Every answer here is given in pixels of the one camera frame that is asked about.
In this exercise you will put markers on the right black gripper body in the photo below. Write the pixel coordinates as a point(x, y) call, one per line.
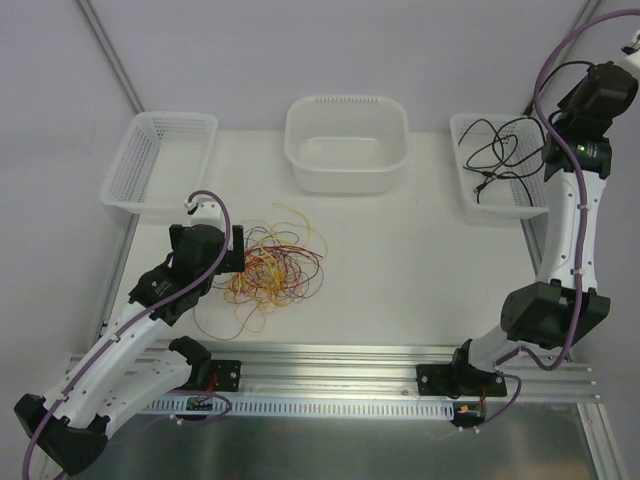
point(588, 110)

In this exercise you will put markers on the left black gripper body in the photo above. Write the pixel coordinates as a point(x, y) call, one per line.
point(238, 248)

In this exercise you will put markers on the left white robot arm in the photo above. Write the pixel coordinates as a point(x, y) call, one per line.
point(74, 421)

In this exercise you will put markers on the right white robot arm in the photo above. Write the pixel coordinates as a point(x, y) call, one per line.
point(546, 318)

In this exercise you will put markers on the left white perforated basket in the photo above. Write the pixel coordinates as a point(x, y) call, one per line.
point(162, 158)

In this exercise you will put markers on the white perforated basket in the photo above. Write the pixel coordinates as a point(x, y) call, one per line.
point(162, 158)
point(498, 160)

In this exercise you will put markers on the right white perforated basket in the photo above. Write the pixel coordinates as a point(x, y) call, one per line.
point(498, 160)

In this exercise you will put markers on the white centre plastic tub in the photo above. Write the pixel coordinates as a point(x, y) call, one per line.
point(346, 145)

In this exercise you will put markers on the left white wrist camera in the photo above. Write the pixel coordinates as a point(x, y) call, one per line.
point(204, 211)

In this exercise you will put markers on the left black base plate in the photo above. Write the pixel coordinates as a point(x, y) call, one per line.
point(223, 376)

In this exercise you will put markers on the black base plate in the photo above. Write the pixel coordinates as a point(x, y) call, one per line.
point(223, 376)
point(435, 380)

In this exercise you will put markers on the aluminium mounting rail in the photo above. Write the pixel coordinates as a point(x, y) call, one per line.
point(381, 372)

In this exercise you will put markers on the white slotted cable duct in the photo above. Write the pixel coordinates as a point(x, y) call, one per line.
point(404, 408)

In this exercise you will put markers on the left aluminium frame post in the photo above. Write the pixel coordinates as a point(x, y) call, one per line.
point(98, 32)

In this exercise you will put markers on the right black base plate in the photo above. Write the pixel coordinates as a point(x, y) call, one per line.
point(435, 380)

